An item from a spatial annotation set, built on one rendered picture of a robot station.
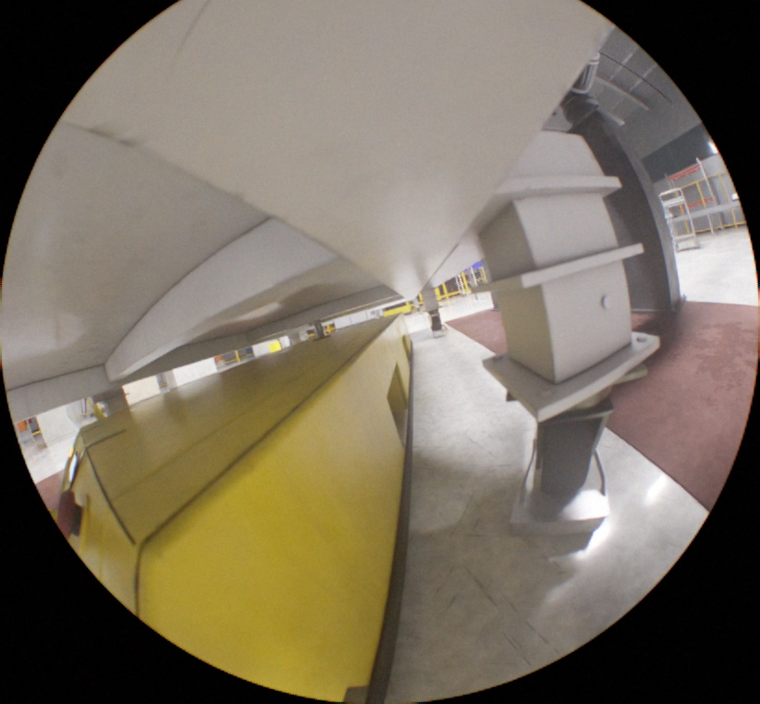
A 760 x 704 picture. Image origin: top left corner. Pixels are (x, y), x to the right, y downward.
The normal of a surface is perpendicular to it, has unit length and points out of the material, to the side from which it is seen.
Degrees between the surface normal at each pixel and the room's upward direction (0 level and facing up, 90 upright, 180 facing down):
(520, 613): 0
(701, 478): 0
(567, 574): 0
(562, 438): 49
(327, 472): 90
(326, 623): 90
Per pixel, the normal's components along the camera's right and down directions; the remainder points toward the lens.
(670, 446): -0.29, -0.96
